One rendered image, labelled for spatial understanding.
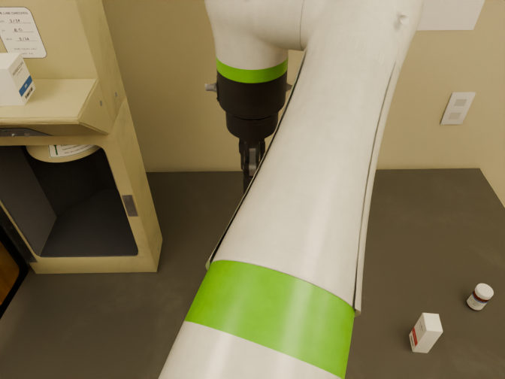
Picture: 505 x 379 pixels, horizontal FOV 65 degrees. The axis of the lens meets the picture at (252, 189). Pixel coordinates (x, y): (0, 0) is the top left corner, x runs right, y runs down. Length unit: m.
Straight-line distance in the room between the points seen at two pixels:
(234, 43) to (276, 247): 0.28
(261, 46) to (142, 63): 0.75
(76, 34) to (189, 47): 0.50
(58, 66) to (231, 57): 0.34
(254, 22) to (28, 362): 0.89
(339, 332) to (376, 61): 0.22
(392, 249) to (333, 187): 0.91
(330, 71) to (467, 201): 1.10
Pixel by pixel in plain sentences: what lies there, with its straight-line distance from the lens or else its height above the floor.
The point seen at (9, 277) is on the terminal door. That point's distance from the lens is 1.11.
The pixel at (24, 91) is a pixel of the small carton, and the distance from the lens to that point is 0.71.
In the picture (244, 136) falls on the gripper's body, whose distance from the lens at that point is 0.55.
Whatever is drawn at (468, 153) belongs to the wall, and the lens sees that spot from 1.54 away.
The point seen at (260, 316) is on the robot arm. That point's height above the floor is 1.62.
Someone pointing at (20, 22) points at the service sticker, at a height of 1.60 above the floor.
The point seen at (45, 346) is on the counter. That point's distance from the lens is 1.10.
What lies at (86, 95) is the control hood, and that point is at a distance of 0.69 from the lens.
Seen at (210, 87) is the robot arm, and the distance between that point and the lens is 0.55.
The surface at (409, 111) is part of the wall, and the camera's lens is 1.34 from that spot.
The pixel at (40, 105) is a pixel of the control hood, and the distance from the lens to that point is 0.69.
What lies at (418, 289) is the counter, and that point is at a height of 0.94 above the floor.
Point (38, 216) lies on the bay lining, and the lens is 1.14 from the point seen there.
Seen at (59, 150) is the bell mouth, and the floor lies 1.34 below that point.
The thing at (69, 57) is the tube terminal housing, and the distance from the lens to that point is 0.73.
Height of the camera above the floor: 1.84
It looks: 45 degrees down
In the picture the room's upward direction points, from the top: straight up
